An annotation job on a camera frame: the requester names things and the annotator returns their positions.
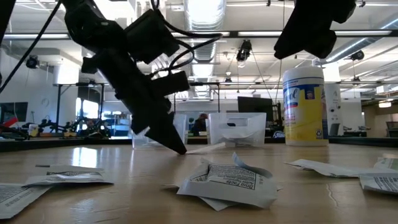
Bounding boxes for yellow disinfectant wipes canister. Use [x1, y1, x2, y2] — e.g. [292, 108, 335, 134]
[282, 67, 330, 147]

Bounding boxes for black background robot arms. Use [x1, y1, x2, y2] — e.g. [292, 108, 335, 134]
[23, 115, 111, 138]

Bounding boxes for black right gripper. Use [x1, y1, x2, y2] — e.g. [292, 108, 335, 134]
[273, 0, 357, 60]

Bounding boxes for black monitor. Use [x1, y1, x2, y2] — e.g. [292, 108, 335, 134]
[237, 96, 274, 122]

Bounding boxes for person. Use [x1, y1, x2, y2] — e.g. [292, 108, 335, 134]
[190, 113, 208, 136]

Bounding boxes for black background workstation frame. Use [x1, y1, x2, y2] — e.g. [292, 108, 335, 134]
[53, 81, 106, 134]

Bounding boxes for silver ceiling duct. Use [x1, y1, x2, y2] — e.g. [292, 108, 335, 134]
[183, 0, 228, 100]

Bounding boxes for grey office chair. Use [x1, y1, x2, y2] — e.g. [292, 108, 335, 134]
[328, 123, 341, 137]

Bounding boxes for clear plastic bin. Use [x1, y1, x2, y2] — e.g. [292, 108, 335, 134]
[208, 111, 267, 149]
[129, 113, 187, 149]

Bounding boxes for black wall screen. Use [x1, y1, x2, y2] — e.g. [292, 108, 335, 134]
[0, 101, 29, 124]

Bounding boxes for white bandage wrapper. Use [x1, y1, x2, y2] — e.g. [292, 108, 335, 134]
[185, 142, 226, 156]
[284, 158, 360, 175]
[310, 167, 385, 179]

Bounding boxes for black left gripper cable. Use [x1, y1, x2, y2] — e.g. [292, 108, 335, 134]
[0, 0, 223, 93]

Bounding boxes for red tool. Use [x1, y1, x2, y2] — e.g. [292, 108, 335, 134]
[0, 116, 19, 129]

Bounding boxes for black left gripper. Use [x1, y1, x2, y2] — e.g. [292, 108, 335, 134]
[81, 46, 190, 156]

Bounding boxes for black ceiling-hung camera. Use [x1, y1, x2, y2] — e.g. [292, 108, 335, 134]
[235, 39, 253, 62]
[349, 49, 365, 62]
[25, 55, 41, 69]

